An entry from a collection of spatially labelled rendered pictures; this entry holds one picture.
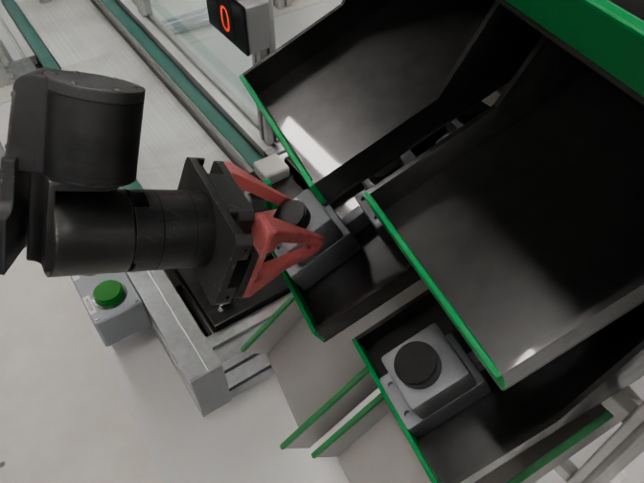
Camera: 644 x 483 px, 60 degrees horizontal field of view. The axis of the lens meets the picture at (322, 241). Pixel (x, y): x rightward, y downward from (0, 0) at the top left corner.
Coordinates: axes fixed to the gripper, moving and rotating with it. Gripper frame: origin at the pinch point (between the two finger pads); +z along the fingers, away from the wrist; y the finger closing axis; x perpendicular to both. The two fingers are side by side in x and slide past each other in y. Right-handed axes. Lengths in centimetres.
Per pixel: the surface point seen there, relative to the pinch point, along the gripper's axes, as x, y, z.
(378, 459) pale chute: 20.5, -12.6, 11.1
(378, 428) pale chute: 18.8, -10.3, 11.8
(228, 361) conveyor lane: 29.8, 9.0, 6.0
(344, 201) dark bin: -0.2, 3.3, 6.7
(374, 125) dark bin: -12.4, -4.9, -2.1
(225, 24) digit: -0.2, 46.2, 11.8
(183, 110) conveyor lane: 26, 69, 20
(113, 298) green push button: 32.2, 24.3, -4.3
